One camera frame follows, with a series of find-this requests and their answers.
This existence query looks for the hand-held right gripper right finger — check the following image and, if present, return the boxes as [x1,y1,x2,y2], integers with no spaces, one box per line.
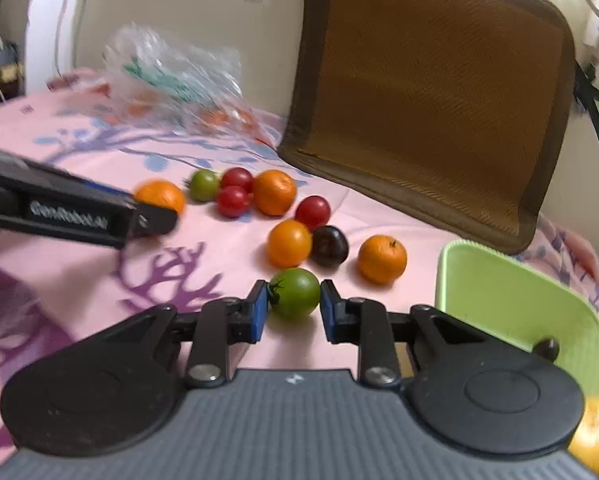
[321,280,495,387]

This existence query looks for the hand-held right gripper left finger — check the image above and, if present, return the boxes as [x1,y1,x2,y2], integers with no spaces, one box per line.
[100,281,270,388]

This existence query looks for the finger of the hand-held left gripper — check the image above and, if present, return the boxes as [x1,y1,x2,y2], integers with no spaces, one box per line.
[128,199,180,239]

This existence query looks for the orange mandarin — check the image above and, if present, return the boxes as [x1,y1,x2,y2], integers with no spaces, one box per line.
[134,180,187,216]
[252,169,298,217]
[267,220,313,269]
[357,235,409,285]

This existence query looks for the large green tomato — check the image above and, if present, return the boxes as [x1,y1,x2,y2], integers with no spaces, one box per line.
[268,267,322,319]

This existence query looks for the small green tomato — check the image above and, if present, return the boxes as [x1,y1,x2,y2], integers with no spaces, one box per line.
[188,169,221,203]

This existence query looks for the dark purple tomato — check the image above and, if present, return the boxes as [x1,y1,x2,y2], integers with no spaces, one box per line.
[310,225,350,268]

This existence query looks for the red cherry tomato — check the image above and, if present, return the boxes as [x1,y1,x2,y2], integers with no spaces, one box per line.
[216,185,252,219]
[220,167,255,194]
[294,195,331,231]

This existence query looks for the light green plastic bowl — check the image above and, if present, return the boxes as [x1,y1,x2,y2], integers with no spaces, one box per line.
[434,240,599,413]

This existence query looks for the pink printed blanket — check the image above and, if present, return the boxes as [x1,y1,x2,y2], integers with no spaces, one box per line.
[0,66,599,480]

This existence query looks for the clear plastic bag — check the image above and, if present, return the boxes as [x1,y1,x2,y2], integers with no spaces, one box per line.
[102,22,275,146]

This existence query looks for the brown woven seat cushion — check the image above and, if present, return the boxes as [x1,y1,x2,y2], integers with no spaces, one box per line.
[278,0,577,256]

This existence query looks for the yellow mango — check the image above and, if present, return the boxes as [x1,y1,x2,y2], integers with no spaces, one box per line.
[567,396,599,479]

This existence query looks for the white hanging cables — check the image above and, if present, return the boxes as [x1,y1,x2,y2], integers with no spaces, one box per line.
[54,0,89,77]

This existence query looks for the black strap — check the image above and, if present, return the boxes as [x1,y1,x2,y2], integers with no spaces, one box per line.
[573,59,599,164]

